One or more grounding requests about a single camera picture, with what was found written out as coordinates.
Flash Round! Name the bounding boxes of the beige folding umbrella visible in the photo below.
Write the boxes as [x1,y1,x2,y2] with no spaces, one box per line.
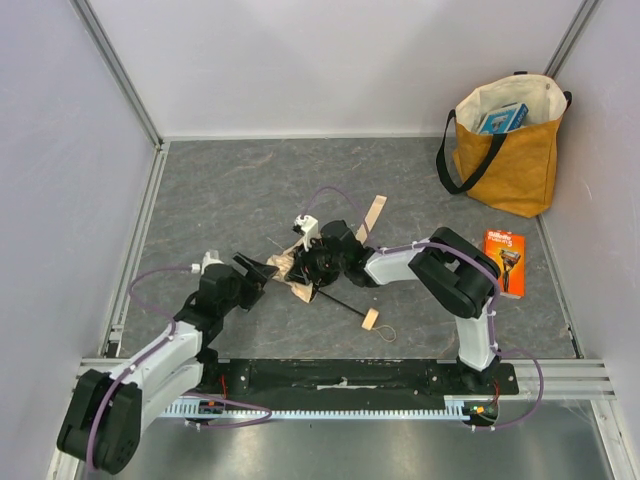
[267,213,397,343]

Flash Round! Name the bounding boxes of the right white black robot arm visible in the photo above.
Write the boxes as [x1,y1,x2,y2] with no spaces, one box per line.
[286,215,501,388]

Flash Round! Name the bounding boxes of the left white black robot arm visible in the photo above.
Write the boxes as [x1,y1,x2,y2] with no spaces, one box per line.
[56,251,279,474]

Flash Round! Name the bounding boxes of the orange razor package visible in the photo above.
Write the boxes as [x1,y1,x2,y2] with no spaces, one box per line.
[483,229,526,298]

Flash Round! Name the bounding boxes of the mustard tote bag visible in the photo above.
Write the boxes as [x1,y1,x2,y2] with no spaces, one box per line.
[435,72,573,218]

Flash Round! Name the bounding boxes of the blue razor box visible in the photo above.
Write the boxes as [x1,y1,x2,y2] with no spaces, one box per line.
[476,102,529,135]

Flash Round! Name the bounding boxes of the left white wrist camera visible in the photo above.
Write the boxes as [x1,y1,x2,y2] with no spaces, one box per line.
[191,250,223,275]

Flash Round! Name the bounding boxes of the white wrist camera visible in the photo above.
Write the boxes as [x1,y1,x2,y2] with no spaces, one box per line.
[293,214,319,251]
[191,250,223,275]

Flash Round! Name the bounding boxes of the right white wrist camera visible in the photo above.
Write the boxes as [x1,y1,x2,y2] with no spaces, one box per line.
[293,214,319,251]

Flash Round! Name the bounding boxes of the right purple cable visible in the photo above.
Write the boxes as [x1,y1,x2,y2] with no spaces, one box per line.
[304,185,546,434]

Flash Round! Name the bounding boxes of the purple cable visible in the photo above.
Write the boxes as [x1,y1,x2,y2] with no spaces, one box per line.
[85,263,274,471]
[304,185,546,434]

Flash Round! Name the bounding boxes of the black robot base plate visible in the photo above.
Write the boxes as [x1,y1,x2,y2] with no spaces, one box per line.
[196,359,519,409]

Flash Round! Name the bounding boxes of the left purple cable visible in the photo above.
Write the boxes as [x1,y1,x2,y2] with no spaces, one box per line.
[85,263,274,471]

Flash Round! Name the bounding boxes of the white slotted cable duct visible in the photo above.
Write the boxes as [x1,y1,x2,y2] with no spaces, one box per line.
[159,396,498,423]

